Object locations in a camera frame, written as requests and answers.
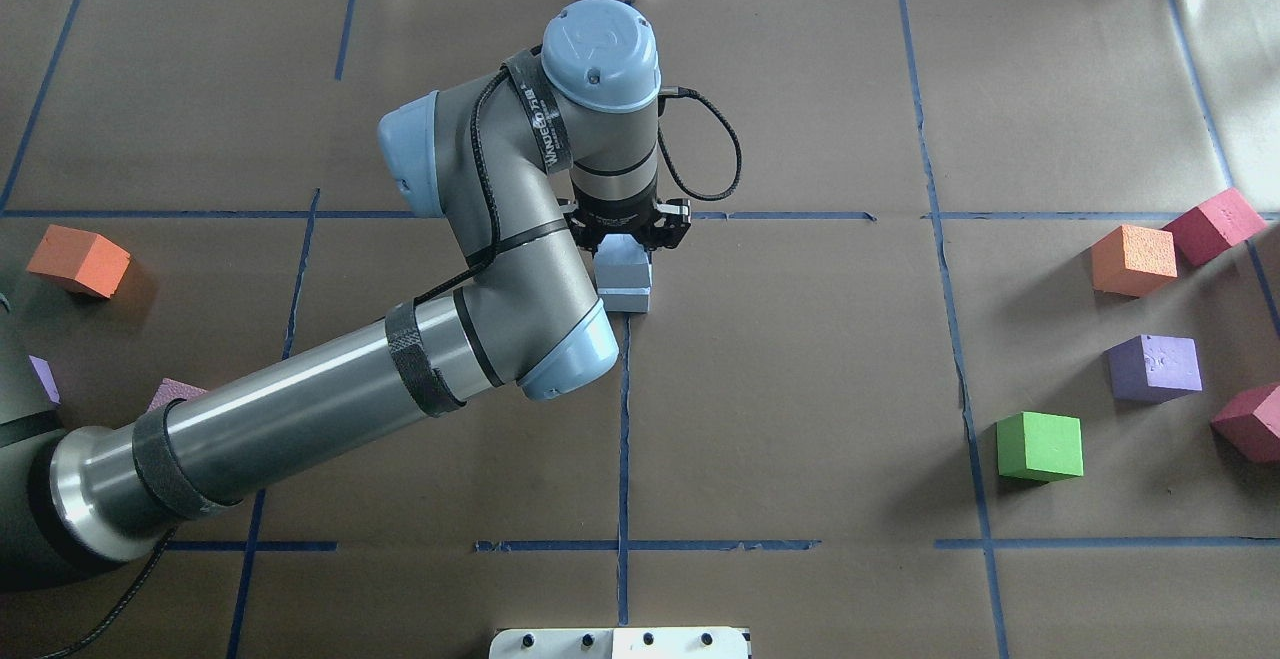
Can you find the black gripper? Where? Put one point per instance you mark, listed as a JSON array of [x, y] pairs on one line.
[[617, 213]]

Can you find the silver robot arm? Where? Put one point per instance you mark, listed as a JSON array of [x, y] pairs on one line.
[[530, 166]]

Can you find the green foam block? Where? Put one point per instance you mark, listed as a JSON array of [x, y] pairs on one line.
[[1039, 447]]

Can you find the orange foam block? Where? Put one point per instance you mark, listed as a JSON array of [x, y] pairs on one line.
[[1133, 261], [80, 262]]

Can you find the purple foam block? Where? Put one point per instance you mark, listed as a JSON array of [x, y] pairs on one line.
[[1152, 369], [44, 372]]

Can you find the light pink foam block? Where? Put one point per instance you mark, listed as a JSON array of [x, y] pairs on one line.
[[170, 390]]

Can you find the dark pink foam block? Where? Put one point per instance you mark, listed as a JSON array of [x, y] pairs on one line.
[[1250, 423], [1214, 226]]

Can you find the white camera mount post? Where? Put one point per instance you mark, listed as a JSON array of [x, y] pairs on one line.
[[623, 642]]

